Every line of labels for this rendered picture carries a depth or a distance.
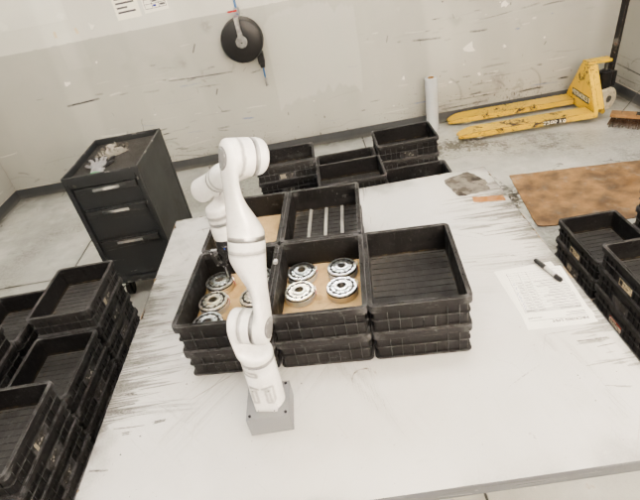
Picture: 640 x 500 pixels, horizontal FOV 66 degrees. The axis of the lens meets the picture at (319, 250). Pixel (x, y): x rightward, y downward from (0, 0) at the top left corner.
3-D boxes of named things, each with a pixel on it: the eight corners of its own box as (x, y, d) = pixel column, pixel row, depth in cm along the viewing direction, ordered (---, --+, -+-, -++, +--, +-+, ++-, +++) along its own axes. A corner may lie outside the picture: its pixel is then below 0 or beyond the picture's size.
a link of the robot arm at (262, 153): (232, 162, 137) (202, 164, 133) (269, 131, 114) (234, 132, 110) (238, 193, 137) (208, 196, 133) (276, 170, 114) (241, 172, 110)
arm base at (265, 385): (283, 411, 136) (271, 369, 127) (250, 412, 138) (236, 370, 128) (287, 384, 144) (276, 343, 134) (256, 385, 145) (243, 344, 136)
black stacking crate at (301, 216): (365, 259, 181) (361, 233, 174) (286, 268, 184) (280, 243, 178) (361, 205, 213) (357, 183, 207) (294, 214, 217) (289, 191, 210)
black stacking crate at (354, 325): (371, 337, 148) (366, 309, 142) (275, 346, 151) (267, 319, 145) (365, 260, 180) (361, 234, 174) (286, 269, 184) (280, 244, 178)
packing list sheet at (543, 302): (604, 321, 152) (604, 319, 152) (530, 333, 153) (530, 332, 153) (556, 260, 179) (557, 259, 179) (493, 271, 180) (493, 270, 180)
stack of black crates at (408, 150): (431, 179, 361) (428, 120, 336) (442, 197, 336) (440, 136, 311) (377, 188, 363) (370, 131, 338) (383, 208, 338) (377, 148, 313)
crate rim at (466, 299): (473, 303, 139) (473, 297, 137) (368, 313, 142) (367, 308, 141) (448, 227, 171) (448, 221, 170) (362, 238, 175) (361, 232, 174)
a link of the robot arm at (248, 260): (257, 243, 114) (220, 242, 116) (264, 352, 120) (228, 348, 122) (272, 235, 122) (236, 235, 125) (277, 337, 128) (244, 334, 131)
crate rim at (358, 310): (368, 313, 142) (367, 308, 141) (267, 324, 146) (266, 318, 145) (362, 238, 175) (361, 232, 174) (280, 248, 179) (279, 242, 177)
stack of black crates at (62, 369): (100, 447, 213) (64, 398, 194) (35, 458, 215) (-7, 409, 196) (125, 377, 246) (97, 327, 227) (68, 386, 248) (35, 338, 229)
